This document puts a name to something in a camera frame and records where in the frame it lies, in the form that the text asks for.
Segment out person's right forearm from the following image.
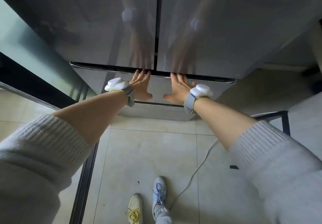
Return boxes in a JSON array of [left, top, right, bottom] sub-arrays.
[[193, 96, 258, 152]]

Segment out white power cable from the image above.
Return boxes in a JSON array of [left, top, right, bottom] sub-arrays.
[[169, 137, 219, 211]]

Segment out person's left forearm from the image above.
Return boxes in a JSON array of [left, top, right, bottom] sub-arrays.
[[52, 89, 130, 147]]

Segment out white shoe blue laces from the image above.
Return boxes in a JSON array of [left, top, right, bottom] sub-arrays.
[[152, 176, 168, 222]]

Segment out cream shoe yellow laces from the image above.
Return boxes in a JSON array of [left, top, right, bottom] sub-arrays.
[[125, 193, 143, 224]]

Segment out grey trouser leg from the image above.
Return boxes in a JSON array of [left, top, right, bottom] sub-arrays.
[[154, 206, 174, 224]]

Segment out black framed glass sliding door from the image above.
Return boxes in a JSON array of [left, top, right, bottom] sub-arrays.
[[0, 0, 100, 111]]

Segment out white table with black frame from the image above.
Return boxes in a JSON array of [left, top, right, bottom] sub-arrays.
[[230, 91, 322, 170]]

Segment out person's left hand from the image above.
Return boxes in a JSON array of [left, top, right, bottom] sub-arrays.
[[128, 69, 153, 102]]

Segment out white wrist tracker grey strap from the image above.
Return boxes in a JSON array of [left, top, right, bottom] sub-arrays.
[[183, 84, 214, 115], [104, 78, 137, 108]]

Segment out person's right hand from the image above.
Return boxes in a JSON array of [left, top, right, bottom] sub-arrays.
[[163, 73, 197, 105]]

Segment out grey refrigerator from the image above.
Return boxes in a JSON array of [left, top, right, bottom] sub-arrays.
[[0, 0, 322, 122]]

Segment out black door frame rail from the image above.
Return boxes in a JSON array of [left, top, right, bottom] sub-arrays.
[[69, 140, 100, 224]]

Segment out white knit sweater sleeve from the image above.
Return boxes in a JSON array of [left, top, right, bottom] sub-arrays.
[[0, 114, 100, 224], [230, 120, 322, 224]]

